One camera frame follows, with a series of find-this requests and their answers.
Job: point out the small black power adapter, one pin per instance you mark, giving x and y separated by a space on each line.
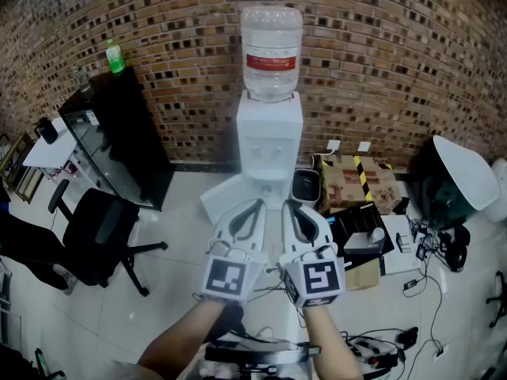
410 284

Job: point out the black star chair base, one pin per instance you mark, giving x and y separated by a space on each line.
501 299

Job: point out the white power strip red switch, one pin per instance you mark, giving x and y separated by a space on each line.
372 350

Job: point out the black glass-door fridge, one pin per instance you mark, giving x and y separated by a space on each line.
126 141

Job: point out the white tap blue tip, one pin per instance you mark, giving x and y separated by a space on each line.
280 149

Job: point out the cardboard box striped tape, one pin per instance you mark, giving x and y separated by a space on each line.
344 180

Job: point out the white flat box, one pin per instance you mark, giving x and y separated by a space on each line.
392 265

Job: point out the long black box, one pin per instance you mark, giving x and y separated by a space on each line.
356 220

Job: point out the white wall socket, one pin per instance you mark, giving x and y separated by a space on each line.
364 146
334 145

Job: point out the black office chair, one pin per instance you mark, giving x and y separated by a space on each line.
95 228

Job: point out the person's left forearm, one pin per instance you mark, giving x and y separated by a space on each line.
186 331

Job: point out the grey device box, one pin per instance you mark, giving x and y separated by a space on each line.
360 244

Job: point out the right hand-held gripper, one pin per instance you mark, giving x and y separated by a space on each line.
322 277

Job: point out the black kettle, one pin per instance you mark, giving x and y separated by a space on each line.
48 133

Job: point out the white tap red tip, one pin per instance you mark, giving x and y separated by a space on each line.
258 149

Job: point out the green plastic bottle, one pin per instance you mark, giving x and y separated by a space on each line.
115 58

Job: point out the black headphones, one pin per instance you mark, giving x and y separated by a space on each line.
461 234

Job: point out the black power brick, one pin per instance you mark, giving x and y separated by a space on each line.
408 337

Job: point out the small clear bottle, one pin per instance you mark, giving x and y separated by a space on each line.
81 78

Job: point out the person's right forearm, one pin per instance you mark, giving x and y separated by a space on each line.
325 343

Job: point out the white hinged dispenser door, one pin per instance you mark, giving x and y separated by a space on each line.
222 198

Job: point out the wooden picture frames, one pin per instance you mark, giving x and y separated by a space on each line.
20 149

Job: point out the white trash bin black liner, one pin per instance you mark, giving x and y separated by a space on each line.
305 188

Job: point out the white rounded appliance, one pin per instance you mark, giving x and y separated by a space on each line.
500 196

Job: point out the white water dispenser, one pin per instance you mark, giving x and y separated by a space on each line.
269 125

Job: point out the black body-worn rig bar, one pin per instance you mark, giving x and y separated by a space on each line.
257 354

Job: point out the clear water jug red label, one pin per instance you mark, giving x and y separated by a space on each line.
271 46

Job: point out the white slotted drip tray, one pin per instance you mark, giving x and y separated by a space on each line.
267 173

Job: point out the white side table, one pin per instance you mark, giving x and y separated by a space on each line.
47 154

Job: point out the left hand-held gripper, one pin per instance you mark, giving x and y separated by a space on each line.
223 277

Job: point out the small plain cardboard box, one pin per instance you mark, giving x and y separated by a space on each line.
362 275

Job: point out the person's beige clothing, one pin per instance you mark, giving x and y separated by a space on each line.
134 372

